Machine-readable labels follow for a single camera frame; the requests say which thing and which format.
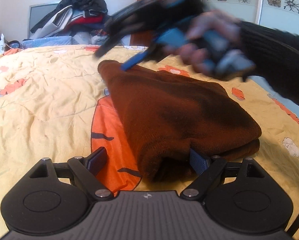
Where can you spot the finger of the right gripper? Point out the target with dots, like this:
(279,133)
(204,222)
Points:
(146,55)

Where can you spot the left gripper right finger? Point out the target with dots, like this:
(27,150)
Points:
(209,171)

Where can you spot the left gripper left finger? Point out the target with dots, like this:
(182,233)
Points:
(85,170)

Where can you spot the brown knit sweater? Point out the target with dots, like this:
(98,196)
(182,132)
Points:
(165,116)

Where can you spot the pile of clothes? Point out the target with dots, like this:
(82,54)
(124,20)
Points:
(70,17)

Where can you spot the person's right hand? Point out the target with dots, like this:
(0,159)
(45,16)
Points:
(226,25)

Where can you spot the yellow floral bed quilt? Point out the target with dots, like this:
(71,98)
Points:
(48,97)

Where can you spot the blue quilted blanket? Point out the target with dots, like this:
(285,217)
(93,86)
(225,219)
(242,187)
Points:
(40,42)

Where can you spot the grey framed panel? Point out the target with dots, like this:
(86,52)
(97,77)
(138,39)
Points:
(37,12)

